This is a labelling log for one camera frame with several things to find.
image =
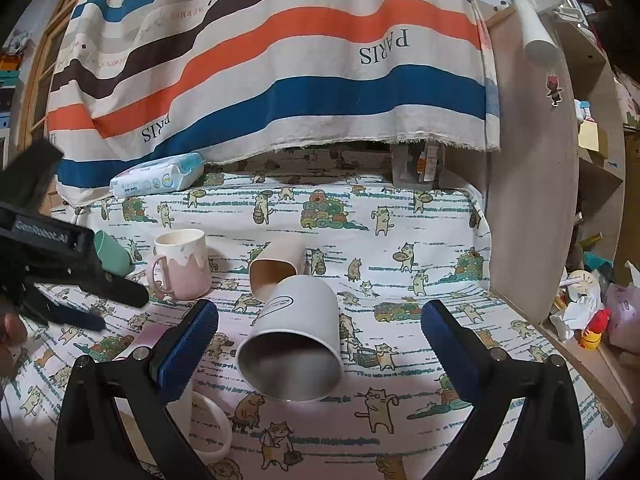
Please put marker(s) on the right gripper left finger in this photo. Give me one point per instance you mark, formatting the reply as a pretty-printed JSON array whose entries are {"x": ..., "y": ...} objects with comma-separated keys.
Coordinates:
[{"x": 91, "y": 440}]

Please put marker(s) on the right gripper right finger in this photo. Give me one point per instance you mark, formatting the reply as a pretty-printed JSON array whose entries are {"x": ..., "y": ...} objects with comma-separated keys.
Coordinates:
[{"x": 547, "y": 441}]

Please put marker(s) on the white pink paper cup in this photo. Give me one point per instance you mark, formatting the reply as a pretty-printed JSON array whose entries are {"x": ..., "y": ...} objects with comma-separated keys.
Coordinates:
[{"x": 180, "y": 410}]

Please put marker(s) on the mint green plastic cup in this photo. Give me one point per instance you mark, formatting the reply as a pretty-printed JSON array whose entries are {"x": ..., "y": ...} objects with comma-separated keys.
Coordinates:
[{"x": 113, "y": 257}]

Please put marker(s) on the beige square cup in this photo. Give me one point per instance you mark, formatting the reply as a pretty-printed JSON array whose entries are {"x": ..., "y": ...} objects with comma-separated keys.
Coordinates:
[{"x": 282, "y": 258}]

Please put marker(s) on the person's left hand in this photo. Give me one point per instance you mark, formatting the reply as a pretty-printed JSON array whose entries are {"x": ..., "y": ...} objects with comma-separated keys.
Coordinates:
[{"x": 13, "y": 332}]

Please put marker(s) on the red yellow toy figure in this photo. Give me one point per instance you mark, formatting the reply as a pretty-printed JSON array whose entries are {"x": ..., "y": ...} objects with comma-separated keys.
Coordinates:
[{"x": 591, "y": 336}]

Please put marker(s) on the wooden glass door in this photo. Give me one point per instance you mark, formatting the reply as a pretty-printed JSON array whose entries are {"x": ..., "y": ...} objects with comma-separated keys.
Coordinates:
[{"x": 46, "y": 22}]

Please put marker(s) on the pink white drip mug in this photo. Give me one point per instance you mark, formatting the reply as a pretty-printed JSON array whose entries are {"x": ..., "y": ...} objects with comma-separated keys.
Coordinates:
[{"x": 179, "y": 267}]

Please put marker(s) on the baby wipes pack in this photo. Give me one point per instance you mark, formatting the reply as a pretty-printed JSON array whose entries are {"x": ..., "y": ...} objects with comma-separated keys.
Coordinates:
[{"x": 165, "y": 175}]

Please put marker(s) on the striped Paris cloth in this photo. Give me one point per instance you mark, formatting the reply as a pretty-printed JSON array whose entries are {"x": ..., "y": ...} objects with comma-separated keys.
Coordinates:
[{"x": 139, "y": 80}]

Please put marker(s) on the cat print bed sheet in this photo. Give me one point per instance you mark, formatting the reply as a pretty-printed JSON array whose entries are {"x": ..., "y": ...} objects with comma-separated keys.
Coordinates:
[{"x": 384, "y": 252}]

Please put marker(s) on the wooden shelf unit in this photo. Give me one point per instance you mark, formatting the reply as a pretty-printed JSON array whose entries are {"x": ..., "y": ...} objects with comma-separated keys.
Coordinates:
[{"x": 558, "y": 178}]

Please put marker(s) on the bear sticker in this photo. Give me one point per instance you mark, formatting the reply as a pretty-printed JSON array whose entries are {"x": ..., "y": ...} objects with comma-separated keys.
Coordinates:
[{"x": 554, "y": 90}]

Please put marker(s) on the white clip lamp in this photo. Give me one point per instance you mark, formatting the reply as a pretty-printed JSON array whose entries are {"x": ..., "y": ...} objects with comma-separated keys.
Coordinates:
[{"x": 538, "y": 45}]

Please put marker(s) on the grey mug white handle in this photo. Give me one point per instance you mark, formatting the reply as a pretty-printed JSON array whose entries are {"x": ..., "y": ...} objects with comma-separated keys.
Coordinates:
[{"x": 293, "y": 350}]

